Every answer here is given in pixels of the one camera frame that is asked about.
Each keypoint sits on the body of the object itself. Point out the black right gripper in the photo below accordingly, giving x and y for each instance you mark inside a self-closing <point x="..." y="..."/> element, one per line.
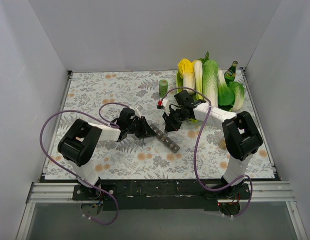
<point x="172" y="118"/>

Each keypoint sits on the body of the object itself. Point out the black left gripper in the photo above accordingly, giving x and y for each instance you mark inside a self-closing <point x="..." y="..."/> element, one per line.
<point x="140" y="127"/>

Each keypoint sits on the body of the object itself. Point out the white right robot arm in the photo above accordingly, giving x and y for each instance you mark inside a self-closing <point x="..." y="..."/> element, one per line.
<point x="242" y="138"/>

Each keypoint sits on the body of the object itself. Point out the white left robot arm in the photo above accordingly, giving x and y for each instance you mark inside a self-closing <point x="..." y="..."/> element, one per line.
<point x="78" y="144"/>

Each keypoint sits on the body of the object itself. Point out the green cylindrical container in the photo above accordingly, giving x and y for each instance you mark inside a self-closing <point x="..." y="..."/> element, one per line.
<point x="163" y="87"/>

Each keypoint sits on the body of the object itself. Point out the floral tablecloth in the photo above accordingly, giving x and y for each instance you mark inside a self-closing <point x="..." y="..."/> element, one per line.
<point x="95" y="95"/>

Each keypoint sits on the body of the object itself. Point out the yellow napa cabbage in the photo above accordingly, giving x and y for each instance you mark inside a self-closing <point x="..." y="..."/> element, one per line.
<point x="186" y="72"/>

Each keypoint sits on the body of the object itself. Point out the bok choy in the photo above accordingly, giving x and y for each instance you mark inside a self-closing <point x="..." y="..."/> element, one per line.
<point x="225" y="93"/>

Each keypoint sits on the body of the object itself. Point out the white green leek stalk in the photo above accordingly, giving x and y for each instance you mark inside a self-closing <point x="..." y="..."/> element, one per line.
<point x="198" y="72"/>

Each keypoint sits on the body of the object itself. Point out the large green napa cabbage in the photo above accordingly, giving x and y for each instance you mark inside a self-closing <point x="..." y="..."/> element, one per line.
<point x="210" y="81"/>

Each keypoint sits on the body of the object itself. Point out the green Perrier glass bottle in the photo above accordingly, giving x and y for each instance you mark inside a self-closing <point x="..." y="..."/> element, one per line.
<point x="230" y="74"/>

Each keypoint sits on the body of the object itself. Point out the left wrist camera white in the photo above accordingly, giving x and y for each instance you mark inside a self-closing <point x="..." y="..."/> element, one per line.
<point x="137" y="111"/>

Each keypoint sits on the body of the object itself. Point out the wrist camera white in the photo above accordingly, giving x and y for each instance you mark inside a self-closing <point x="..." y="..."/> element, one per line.
<point x="137" y="111"/>
<point x="164" y="105"/>

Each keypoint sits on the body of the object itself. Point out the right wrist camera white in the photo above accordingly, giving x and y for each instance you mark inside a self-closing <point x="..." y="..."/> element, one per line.
<point x="164" y="105"/>

